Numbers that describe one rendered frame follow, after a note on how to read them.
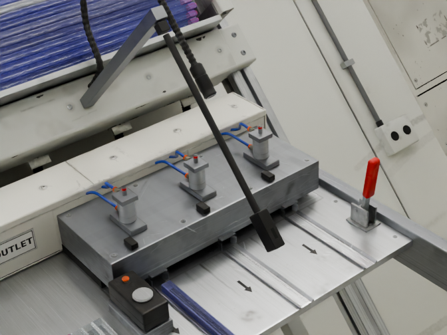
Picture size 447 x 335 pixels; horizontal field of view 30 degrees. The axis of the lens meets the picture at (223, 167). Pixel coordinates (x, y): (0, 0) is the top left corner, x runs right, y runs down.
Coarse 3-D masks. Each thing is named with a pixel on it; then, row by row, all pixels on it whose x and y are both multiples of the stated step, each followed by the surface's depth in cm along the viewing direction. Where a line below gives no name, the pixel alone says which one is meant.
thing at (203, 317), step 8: (168, 280) 103; (168, 288) 102; (176, 288) 102; (168, 296) 102; (176, 296) 101; (184, 296) 100; (184, 304) 99; (192, 304) 99; (192, 312) 98; (200, 312) 98; (208, 312) 98; (200, 320) 97; (208, 320) 97; (216, 320) 97; (208, 328) 96; (216, 328) 96; (224, 328) 95
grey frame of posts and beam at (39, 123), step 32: (192, 0) 133; (224, 32) 131; (128, 64) 121; (160, 64) 124; (224, 64) 129; (32, 96) 114; (64, 96) 116; (128, 96) 120; (160, 96) 122; (256, 96) 133; (0, 128) 111; (32, 128) 112; (64, 128) 114; (96, 128) 121; (0, 160) 109; (352, 288) 131; (352, 320) 132
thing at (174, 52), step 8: (168, 40) 92; (176, 48) 93; (176, 56) 92; (184, 64) 92; (184, 72) 92; (192, 80) 92; (192, 88) 92; (200, 96) 92; (200, 104) 92; (208, 112) 92; (208, 120) 92; (216, 128) 92; (216, 136) 92; (224, 144) 92; (224, 152) 92; (232, 160) 91; (232, 168) 91; (240, 176) 91; (240, 184) 91; (248, 192) 91; (248, 200) 91; (256, 208) 91
